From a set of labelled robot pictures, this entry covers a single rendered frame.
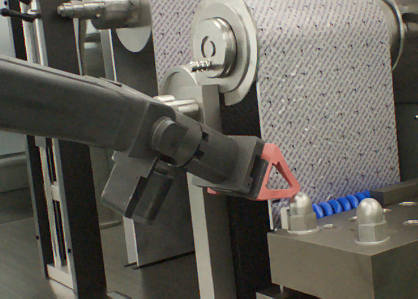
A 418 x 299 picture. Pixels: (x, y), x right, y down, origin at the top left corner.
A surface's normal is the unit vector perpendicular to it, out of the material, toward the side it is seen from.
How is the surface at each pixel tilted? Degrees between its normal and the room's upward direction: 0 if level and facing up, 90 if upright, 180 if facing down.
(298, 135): 90
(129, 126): 118
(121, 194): 75
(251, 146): 60
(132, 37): 90
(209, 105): 90
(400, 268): 90
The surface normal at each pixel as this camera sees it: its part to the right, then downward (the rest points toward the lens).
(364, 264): -0.83, 0.14
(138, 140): 0.80, 0.39
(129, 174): -0.44, -0.13
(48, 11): 0.55, 0.03
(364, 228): -0.44, 0.14
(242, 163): -0.77, -0.37
